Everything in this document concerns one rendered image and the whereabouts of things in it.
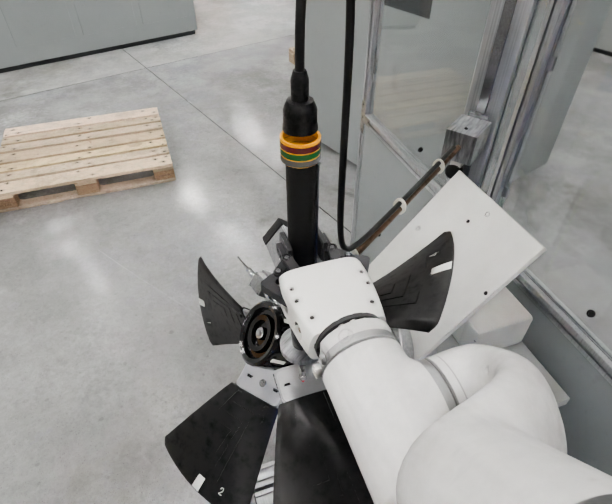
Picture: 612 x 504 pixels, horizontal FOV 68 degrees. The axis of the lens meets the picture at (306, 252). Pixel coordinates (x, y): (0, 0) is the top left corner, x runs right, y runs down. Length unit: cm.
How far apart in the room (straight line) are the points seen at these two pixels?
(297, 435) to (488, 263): 46
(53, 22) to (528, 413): 604
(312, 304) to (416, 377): 13
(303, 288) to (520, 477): 33
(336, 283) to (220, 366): 182
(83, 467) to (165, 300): 91
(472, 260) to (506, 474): 72
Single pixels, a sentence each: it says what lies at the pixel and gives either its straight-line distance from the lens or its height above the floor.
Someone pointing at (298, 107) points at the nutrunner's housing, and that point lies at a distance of 46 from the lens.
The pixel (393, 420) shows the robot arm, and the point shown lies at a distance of 39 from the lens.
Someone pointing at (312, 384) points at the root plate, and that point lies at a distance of 81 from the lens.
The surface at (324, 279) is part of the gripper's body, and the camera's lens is 50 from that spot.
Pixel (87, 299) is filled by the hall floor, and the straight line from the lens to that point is 279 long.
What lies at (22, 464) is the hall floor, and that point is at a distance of 234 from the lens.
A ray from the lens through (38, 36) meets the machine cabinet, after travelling 616.
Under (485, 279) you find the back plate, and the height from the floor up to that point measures 128.
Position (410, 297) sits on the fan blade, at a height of 140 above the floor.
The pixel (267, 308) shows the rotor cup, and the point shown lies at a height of 125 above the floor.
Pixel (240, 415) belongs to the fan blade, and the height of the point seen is 106.
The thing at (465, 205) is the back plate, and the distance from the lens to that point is 97.
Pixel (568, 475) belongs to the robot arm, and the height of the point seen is 170.
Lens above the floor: 188
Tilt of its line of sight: 42 degrees down
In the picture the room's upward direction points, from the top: straight up
